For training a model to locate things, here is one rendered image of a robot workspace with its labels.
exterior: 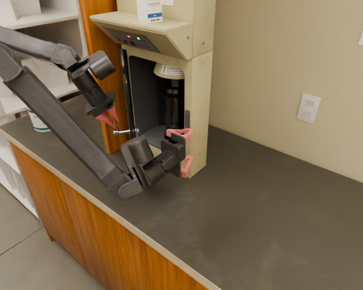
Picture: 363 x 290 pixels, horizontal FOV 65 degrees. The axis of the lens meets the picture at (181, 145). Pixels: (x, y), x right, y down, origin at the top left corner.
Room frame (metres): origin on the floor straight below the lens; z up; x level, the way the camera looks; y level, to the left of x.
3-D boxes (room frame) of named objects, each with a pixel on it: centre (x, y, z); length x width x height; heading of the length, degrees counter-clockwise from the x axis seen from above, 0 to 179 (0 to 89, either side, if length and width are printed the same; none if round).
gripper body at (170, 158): (0.61, 0.04, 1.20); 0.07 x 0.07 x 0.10; 51
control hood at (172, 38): (0.90, 0.13, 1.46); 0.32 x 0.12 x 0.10; 51
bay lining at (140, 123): (1.04, 0.01, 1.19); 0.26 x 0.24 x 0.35; 51
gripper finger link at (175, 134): (0.66, 0.00, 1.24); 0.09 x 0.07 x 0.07; 141
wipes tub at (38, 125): (1.25, 0.68, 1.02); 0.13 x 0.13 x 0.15
